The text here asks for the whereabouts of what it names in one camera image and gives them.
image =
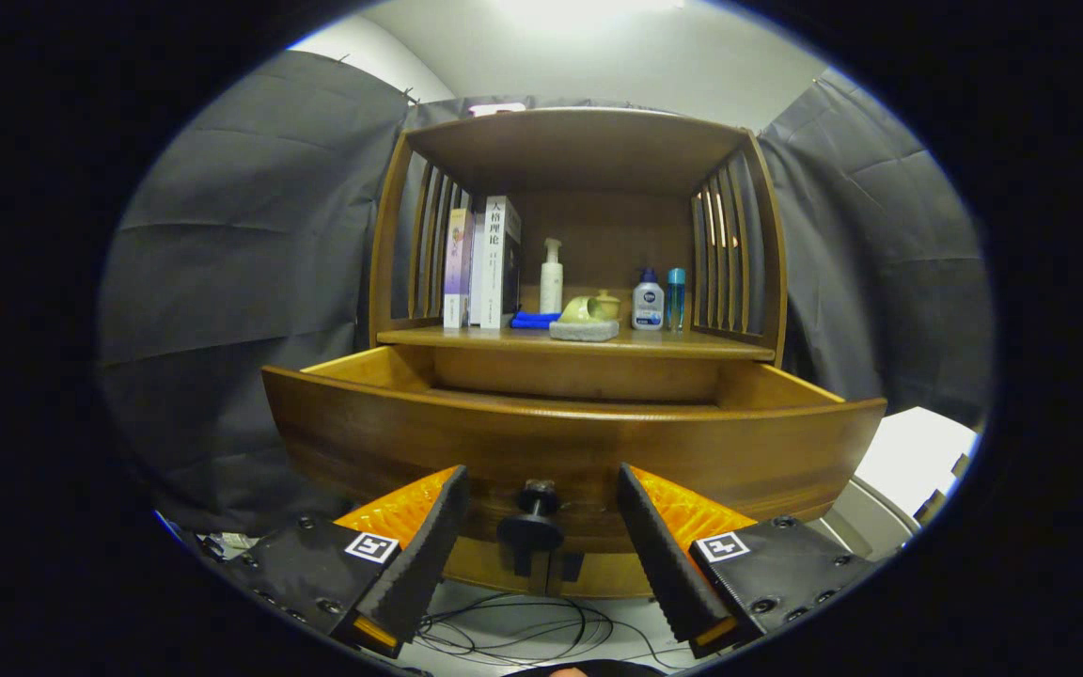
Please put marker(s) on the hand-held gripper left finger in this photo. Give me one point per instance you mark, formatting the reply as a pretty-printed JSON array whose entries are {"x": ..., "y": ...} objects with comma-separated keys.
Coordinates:
[{"x": 429, "y": 555}]

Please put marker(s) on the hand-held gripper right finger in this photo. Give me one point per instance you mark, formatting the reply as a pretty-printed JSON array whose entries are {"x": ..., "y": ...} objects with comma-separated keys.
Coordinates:
[{"x": 664, "y": 564}]

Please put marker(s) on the black drawer knob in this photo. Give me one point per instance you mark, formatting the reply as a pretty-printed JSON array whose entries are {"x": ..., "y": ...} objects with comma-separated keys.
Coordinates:
[{"x": 530, "y": 531}]

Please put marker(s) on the brown wooden drawer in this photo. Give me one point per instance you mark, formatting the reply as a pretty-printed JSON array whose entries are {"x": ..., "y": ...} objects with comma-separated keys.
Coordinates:
[{"x": 541, "y": 442}]

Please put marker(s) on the wooden countertop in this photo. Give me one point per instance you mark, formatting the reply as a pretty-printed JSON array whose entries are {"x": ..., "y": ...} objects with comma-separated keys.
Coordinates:
[{"x": 673, "y": 340}]

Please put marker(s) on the brown wooden cabinet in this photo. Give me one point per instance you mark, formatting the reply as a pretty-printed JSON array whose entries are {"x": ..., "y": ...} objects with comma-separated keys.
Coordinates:
[{"x": 607, "y": 235}]

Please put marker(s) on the gray slatted chair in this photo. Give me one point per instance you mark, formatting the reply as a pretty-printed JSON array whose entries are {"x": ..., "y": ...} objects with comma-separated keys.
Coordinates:
[{"x": 866, "y": 522}]

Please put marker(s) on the folded blue cloth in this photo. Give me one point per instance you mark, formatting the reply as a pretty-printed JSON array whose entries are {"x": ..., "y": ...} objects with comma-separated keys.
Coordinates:
[{"x": 532, "y": 321}]

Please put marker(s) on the white bottle blue cap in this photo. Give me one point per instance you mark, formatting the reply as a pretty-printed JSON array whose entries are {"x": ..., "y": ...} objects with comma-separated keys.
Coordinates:
[{"x": 648, "y": 306}]

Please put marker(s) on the teal clear bottle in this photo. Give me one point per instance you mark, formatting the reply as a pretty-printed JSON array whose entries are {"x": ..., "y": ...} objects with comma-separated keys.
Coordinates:
[{"x": 676, "y": 301}]

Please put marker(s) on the yellow lidded teacup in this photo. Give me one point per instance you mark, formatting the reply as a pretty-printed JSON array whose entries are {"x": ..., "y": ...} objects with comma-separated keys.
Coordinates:
[{"x": 609, "y": 303}]

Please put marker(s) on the white board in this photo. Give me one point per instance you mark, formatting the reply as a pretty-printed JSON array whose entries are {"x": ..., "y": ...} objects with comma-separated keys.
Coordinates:
[{"x": 918, "y": 451}]

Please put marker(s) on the purple book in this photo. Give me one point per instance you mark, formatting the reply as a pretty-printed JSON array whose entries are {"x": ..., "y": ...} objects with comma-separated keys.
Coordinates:
[{"x": 455, "y": 268}]

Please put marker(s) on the white pump bottle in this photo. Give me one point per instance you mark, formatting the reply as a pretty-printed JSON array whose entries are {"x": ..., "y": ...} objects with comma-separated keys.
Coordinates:
[{"x": 552, "y": 287}]

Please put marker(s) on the thick white book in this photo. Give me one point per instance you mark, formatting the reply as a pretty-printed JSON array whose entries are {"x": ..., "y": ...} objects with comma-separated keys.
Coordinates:
[{"x": 493, "y": 263}]

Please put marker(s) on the black backdrop cloth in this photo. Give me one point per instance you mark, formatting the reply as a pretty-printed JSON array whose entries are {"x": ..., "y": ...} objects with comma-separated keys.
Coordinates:
[{"x": 222, "y": 282}]

